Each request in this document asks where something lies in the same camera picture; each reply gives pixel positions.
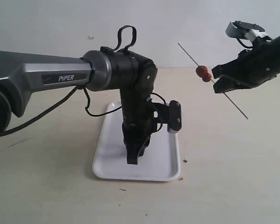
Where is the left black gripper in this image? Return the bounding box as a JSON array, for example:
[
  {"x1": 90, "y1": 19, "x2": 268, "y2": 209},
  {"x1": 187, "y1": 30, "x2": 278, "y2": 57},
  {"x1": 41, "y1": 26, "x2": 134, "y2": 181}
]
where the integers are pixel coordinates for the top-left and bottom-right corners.
[{"x1": 120, "y1": 86, "x2": 154, "y2": 165}]

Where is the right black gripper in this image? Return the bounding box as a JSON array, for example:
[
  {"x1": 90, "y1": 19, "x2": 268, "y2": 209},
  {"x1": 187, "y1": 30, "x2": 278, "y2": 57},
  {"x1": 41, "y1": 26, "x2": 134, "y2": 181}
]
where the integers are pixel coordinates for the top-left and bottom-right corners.
[{"x1": 212, "y1": 38, "x2": 278, "y2": 93}]

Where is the thin metal skewer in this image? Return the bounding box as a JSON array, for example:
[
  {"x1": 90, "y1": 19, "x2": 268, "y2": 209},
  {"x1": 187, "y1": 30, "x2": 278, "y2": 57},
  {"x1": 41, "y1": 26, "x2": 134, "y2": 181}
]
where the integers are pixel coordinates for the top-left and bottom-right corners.
[{"x1": 177, "y1": 42, "x2": 248, "y2": 119}]

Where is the red meat piece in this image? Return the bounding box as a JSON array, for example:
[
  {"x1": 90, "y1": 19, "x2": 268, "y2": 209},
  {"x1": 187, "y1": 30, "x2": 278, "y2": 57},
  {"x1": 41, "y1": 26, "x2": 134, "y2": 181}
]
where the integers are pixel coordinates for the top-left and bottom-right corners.
[
  {"x1": 202, "y1": 72, "x2": 212, "y2": 82},
  {"x1": 196, "y1": 65, "x2": 208, "y2": 77}
]

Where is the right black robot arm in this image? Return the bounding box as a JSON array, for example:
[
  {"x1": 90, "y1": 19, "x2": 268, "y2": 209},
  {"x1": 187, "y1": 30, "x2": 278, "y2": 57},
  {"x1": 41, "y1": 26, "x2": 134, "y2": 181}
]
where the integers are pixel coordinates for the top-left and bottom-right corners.
[{"x1": 212, "y1": 36, "x2": 280, "y2": 93}]

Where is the left grey Piper arm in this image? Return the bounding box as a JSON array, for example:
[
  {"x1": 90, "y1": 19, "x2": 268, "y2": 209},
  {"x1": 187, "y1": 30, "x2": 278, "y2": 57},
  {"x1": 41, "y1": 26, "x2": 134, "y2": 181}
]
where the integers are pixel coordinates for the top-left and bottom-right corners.
[{"x1": 0, "y1": 48, "x2": 157, "y2": 165}]

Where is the white rectangular plastic tray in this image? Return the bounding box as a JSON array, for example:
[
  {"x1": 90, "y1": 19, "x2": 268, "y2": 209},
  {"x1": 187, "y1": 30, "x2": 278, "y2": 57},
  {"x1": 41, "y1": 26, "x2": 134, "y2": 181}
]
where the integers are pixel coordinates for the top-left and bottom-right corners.
[{"x1": 92, "y1": 110, "x2": 181, "y2": 182}]

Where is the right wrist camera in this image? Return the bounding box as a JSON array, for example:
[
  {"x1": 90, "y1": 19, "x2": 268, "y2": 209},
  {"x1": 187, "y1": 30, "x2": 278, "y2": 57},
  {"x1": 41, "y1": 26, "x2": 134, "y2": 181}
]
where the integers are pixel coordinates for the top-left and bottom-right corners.
[{"x1": 225, "y1": 21, "x2": 268, "y2": 42}]

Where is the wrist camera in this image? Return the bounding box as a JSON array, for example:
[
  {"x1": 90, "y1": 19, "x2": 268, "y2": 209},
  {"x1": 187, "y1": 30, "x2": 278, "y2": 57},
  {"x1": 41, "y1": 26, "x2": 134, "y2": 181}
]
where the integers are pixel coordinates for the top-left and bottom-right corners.
[
  {"x1": 154, "y1": 99, "x2": 184, "y2": 134},
  {"x1": 225, "y1": 21, "x2": 268, "y2": 42}
]

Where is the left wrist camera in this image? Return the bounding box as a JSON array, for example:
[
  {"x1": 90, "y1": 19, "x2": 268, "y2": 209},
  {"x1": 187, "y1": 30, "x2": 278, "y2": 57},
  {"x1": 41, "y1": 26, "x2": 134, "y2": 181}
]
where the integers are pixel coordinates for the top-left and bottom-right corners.
[{"x1": 154, "y1": 99, "x2": 184, "y2": 134}]

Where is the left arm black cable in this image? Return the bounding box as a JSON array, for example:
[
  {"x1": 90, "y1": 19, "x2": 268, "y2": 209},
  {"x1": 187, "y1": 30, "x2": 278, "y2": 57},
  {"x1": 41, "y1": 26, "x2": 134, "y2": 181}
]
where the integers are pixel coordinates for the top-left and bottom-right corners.
[{"x1": 0, "y1": 25, "x2": 168, "y2": 145}]

